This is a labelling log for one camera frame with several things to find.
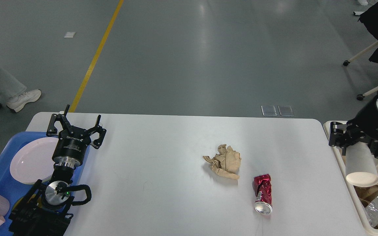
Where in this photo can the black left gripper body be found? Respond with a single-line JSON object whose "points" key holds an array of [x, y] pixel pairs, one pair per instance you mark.
{"points": [[70, 150]]}

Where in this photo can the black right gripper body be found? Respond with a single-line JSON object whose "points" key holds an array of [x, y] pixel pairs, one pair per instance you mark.
{"points": [[364, 125]]}

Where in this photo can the white paper cup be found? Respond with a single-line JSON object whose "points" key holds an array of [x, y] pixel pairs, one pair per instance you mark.
{"points": [[360, 167]]}

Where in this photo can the pink plate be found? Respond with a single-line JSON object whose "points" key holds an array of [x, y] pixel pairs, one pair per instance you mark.
{"points": [[34, 161]]}

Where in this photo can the brown paper bag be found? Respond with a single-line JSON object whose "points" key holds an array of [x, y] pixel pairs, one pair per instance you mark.
{"points": [[366, 194]]}

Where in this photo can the crushed red soda can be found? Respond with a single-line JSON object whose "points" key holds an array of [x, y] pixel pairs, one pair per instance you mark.
{"points": [[263, 193]]}

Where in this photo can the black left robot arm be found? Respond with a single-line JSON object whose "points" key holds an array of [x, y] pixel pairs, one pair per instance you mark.
{"points": [[44, 209]]}

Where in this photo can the clear floor plate right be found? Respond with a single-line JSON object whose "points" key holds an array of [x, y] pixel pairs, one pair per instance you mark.
{"points": [[286, 111]]}

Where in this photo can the clear floor plate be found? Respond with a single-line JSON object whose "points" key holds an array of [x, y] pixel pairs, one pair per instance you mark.
{"points": [[286, 111], [269, 111]]}

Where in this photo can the clear floor plate left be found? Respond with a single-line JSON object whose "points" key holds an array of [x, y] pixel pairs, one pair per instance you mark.
{"points": [[269, 111]]}

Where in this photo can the crumpled brown paper left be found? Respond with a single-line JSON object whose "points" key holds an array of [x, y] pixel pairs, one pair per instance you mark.
{"points": [[226, 163]]}

